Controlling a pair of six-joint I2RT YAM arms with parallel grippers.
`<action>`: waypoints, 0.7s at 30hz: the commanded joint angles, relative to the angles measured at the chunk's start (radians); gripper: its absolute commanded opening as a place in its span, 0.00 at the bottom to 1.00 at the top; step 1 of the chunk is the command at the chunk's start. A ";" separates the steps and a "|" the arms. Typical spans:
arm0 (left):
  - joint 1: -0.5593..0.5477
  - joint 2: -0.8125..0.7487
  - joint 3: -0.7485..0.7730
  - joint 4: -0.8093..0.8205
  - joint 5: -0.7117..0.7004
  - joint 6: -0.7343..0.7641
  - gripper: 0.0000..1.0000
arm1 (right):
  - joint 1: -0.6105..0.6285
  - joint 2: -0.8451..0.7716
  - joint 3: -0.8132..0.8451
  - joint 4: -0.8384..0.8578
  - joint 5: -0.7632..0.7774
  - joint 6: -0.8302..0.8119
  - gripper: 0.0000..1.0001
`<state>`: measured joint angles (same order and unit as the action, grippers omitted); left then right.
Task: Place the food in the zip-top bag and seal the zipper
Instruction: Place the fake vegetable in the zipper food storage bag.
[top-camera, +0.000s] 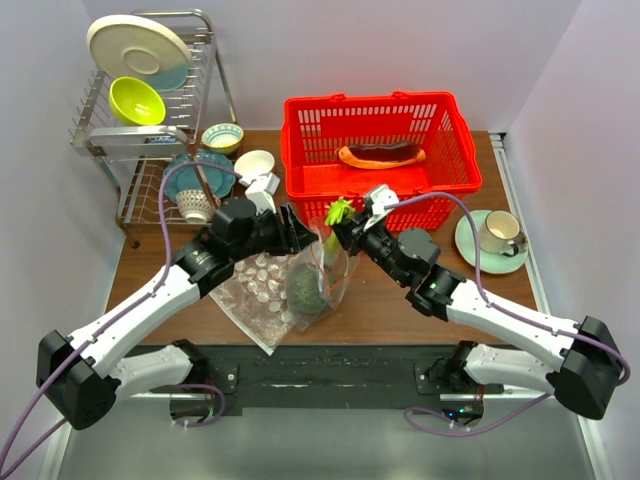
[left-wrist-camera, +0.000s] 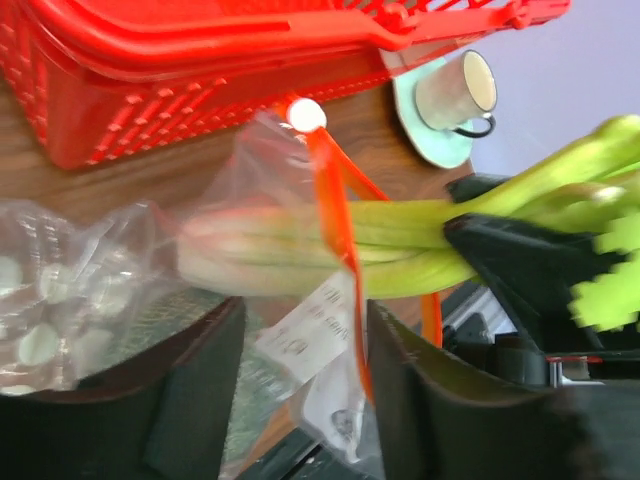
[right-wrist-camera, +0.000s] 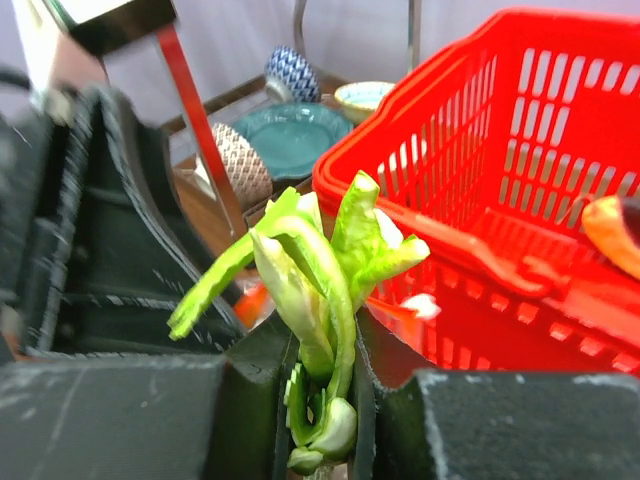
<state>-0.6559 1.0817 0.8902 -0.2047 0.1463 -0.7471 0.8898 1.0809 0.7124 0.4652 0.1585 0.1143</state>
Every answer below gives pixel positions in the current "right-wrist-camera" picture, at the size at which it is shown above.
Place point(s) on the green toy vegetable stick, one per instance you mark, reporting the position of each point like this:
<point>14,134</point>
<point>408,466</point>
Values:
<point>317,284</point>

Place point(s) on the grey patterned white bowl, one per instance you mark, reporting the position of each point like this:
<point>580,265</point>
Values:
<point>247,173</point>

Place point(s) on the metal dish rack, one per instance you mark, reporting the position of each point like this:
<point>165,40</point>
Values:
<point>103,27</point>

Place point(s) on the teal scalloped plate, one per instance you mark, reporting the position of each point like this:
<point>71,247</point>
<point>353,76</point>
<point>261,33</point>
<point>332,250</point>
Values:
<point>290,138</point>

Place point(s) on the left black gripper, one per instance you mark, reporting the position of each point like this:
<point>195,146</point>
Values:
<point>96,249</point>

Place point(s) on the blue patterned bowl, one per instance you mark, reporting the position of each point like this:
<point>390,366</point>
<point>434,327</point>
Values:
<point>289,77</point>

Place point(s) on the red plastic shopping basket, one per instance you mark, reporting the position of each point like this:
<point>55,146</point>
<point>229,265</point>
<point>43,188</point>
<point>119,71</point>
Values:
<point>487,152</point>

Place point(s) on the teal patterned small bowl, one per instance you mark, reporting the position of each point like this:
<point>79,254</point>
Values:
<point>359,100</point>

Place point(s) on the toy steak slice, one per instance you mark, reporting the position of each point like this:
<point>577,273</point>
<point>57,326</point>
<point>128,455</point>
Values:
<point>611,223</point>

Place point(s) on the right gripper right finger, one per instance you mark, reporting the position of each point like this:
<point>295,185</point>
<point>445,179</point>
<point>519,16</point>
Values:
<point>419,422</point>

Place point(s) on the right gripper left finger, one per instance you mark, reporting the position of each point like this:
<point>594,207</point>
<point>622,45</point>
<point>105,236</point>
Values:
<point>137,416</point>

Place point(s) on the clear orange zip top bag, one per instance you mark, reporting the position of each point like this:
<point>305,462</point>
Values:
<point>410,316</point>

